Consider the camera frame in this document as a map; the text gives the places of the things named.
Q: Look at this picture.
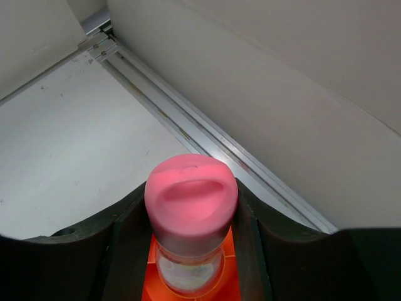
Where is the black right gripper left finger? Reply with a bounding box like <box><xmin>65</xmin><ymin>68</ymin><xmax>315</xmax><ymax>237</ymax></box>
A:
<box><xmin>1</xmin><ymin>184</ymin><xmax>152</xmax><ymax>300</ymax></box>

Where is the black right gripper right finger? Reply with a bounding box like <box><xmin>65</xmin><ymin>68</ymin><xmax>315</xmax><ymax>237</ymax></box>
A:
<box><xmin>232</xmin><ymin>183</ymin><xmax>400</xmax><ymax>300</ymax></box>

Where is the orange round organizer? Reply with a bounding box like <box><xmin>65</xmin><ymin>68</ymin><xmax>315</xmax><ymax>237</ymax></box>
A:
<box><xmin>142</xmin><ymin>230</ymin><xmax>241</xmax><ymax>300</ymax></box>

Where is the aluminium side rail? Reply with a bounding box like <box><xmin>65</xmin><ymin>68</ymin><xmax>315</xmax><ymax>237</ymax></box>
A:
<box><xmin>80</xmin><ymin>8</ymin><xmax>337</xmax><ymax>233</ymax></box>

